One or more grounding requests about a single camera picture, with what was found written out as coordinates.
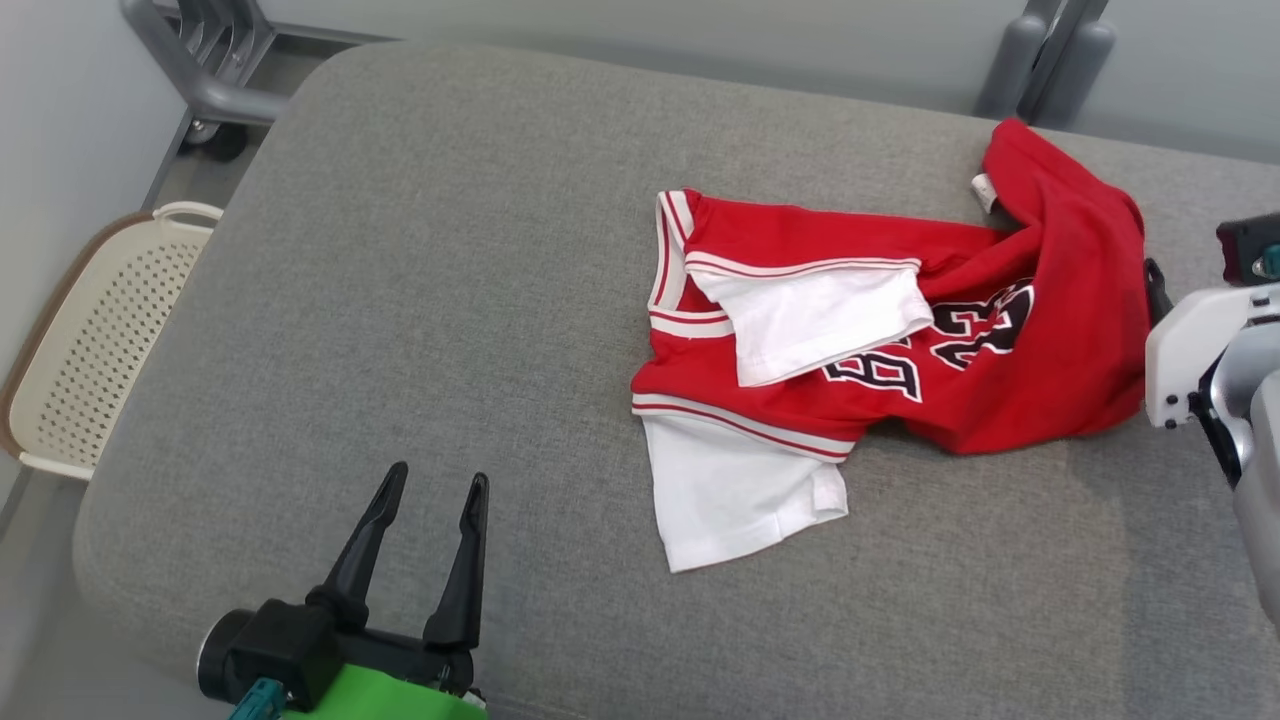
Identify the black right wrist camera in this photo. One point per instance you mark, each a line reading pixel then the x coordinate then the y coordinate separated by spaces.
pixel 1240 245

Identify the red white basketball jersey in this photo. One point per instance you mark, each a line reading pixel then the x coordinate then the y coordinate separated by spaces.
pixel 1050 360

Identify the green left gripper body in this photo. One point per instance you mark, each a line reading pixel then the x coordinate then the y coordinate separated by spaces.
pixel 400 690

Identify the grey fabric sofa cushion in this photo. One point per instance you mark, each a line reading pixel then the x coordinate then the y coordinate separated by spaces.
pixel 450 300

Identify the beige perforated laundry basket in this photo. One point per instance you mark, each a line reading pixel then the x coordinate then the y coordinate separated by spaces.
pixel 100 340

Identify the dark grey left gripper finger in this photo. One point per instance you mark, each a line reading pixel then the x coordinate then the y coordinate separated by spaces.
pixel 460 590
pixel 355 570

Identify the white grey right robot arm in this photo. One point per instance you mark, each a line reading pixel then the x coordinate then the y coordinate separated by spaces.
pixel 1260 480

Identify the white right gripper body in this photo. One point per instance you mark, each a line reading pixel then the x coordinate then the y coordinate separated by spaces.
pixel 1175 360

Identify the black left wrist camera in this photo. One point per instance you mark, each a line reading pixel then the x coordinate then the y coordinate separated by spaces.
pixel 285 650

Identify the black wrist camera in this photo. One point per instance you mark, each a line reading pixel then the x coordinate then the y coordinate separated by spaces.
pixel 1240 245
pixel 285 650

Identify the grey metal wheeled stand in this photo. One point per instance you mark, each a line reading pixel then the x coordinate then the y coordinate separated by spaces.
pixel 215 70

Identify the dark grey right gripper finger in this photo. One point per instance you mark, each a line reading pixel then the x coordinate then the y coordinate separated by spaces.
pixel 1157 290

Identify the grey double upright pole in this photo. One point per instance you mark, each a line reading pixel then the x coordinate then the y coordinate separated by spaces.
pixel 1050 60

